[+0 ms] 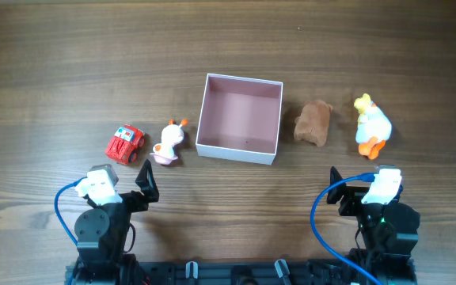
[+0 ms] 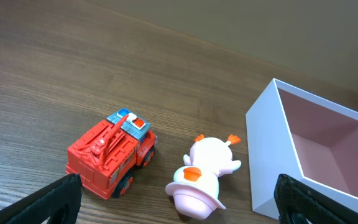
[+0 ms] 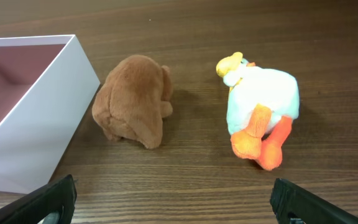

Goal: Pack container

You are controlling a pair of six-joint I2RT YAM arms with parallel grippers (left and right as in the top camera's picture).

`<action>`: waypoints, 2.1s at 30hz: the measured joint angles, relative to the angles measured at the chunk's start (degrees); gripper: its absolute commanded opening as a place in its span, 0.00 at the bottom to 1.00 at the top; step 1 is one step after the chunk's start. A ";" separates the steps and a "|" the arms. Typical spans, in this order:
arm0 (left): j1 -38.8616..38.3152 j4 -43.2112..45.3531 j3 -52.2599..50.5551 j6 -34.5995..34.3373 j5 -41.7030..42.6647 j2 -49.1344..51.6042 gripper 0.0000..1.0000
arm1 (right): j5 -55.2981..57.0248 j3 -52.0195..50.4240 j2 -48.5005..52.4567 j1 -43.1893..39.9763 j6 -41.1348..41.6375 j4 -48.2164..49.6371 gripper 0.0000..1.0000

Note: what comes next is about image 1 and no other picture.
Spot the white yellow duck plush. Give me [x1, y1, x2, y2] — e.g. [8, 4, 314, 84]
[354, 93, 392, 160]

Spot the pink cardboard box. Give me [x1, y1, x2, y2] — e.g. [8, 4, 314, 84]
[196, 73, 283, 165]

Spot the left blue cable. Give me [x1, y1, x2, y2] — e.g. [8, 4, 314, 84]
[53, 177, 87, 246]

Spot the blue cable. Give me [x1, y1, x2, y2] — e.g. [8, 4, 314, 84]
[53, 177, 87, 246]
[310, 172, 383, 285]

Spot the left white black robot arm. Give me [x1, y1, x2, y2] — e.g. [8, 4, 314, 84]
[65, 160, 159, 285]

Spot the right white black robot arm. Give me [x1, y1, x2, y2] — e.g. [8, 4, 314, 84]
[327, 184, 420, 285]

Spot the brown plush toy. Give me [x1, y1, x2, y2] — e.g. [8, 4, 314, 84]
[294, 100, 333, 147]

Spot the red toy fire truck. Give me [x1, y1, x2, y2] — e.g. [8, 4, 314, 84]
[104, 124, 145, 165]

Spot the right blue cable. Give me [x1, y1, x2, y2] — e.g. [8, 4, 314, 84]
[310, 172, 383, 285]

